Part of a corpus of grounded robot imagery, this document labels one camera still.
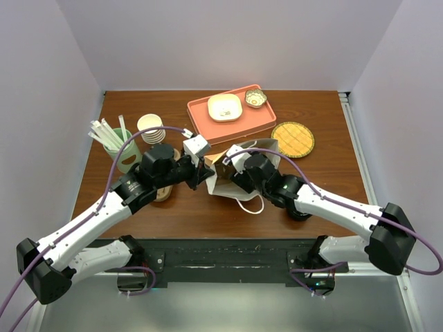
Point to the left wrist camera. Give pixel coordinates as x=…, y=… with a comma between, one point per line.
x=195, y=146

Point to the stack of paper cups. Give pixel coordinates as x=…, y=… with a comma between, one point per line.
x=153, y=123

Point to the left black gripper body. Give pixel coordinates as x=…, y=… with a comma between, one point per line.
x=185, y=170

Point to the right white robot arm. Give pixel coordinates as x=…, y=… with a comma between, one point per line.
x=382, y=235

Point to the round woven yellow coaster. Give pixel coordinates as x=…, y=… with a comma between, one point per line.
x=295, y=140

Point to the brown paper bag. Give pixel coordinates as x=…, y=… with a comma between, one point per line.
x=221, y=185

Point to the cream square plate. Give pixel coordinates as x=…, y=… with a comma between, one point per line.
x=224, y=107

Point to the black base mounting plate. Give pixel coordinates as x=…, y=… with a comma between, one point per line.
x=265, y=261

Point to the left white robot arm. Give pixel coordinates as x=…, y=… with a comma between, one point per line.
x=51, y=265

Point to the stack of black lids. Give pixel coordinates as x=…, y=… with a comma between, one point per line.
x=298, y=216

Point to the pink serving tray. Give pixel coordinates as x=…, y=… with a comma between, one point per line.
x=251, y=121

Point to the green straw holder cup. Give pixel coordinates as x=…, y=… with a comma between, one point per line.
x=130, y=156

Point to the small floral bowl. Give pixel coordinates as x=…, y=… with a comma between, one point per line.
x=255, y=98

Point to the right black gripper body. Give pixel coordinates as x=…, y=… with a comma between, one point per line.
x=244, y=180

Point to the wrapped white straw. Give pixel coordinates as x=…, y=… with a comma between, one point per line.
x=96, y=128
x=103, y=140
x=118, y=142

